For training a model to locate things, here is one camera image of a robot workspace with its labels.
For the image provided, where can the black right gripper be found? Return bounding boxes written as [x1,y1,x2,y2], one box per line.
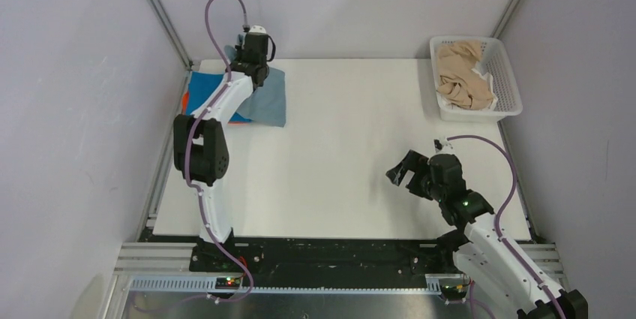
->
[386,149,445,202]

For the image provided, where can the grey-blue t shirt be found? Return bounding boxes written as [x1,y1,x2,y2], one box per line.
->
[218,65,287,128]

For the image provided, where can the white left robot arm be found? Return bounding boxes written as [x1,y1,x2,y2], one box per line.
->
[173,26,275,271]

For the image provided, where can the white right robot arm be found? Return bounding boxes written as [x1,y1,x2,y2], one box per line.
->
[386,150,589,318]

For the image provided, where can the folded bright blue t shirt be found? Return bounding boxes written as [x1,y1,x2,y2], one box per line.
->
[187,71,254,125]

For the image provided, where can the beige crumpled t shirt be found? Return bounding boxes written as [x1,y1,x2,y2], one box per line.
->
[436,40,492,110]

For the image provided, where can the white plastic laundry basket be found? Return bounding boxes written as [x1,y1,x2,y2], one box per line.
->
[430,35,523,123]

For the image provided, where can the white cloth in basket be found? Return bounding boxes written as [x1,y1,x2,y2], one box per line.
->
[472,62,499,112]

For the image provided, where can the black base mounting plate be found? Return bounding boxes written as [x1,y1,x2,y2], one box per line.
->
[189,237,460,288]

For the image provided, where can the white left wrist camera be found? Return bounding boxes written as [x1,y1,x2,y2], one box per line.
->
[247,25,267,35]

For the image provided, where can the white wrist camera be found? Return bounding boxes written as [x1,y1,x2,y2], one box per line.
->
[433,138,455,155]
[247,25,267,35]

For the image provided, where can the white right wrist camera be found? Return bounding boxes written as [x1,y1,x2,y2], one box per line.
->
[433,138,455,155]

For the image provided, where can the slotted white cable duct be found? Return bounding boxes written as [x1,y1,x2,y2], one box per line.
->
[129,275,442,295]

